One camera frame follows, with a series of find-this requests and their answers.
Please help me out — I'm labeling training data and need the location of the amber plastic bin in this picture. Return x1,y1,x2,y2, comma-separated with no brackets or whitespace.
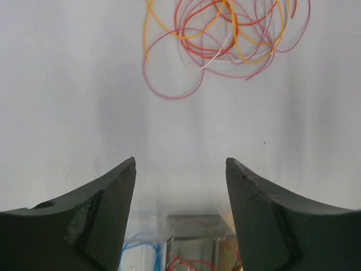
224,212,244,270

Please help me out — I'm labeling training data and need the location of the clear plastic bin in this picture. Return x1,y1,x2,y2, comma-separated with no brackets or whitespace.
118,212,166,271

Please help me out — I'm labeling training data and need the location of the orange thin cable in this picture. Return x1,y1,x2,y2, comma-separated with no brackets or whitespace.
174,0,297,59

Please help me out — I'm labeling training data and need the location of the white thin cable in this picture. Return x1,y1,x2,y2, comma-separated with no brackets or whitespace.
177,0,291,70

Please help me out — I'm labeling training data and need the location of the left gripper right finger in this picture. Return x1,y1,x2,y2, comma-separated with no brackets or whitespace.
226,158,360,270

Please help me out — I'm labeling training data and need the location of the pink thin cable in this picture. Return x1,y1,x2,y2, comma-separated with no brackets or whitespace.
143,0,311,99

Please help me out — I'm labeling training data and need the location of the dark grey plastic bin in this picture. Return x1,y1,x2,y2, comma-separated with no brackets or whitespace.
165,215,239,270

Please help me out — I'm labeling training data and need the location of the yellow thin cable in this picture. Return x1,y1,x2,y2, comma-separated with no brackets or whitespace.
144,0,291,65

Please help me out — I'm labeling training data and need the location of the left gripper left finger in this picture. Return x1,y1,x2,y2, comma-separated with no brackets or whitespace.
1,158,136,270

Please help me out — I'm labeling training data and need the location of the blue thin cable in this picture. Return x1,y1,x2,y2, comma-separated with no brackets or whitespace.
120,231,165,271

